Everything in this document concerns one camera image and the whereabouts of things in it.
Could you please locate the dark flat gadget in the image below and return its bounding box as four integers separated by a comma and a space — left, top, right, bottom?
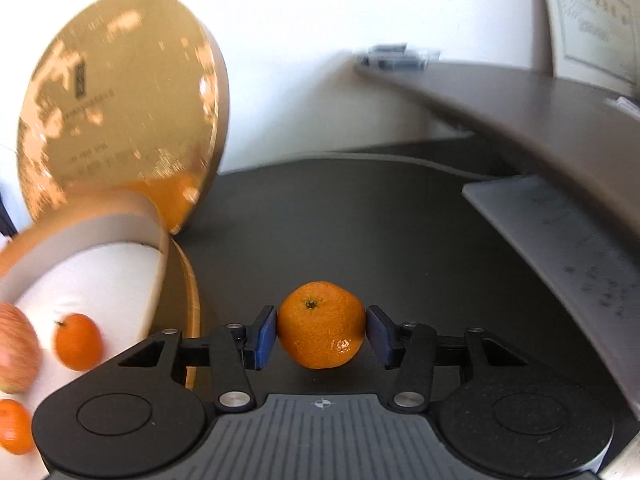
357, 42, 441, 71

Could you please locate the gold cardboard box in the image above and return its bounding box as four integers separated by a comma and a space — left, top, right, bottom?
0, 187, 202, 478

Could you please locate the dark wooden desktop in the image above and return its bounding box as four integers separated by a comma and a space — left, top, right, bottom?
150, 142, 631, 411

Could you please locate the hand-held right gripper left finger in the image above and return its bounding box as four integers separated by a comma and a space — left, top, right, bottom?
102, 305, 278, 415

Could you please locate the round gold box lid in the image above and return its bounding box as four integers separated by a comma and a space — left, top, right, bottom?
16, 0, 231, 236

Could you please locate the framed certificate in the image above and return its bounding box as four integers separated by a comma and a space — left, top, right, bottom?
537, 0, 640, 103

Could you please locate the printed paper sheet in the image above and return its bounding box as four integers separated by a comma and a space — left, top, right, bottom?
461, 175, 640, 406

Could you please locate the red yellow apple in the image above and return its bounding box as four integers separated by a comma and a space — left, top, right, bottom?
0, 302, 42, 395

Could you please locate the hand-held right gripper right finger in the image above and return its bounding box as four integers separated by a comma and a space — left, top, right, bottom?
366, 305, 538, 415

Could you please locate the orange tangerine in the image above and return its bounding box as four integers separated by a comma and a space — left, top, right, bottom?
0, 399, 36, 456
54, 313, 104, 372
276, 281, 367, 371

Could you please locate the dark wooden riser shelf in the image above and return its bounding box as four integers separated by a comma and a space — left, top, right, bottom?
354, 57, 640, 241

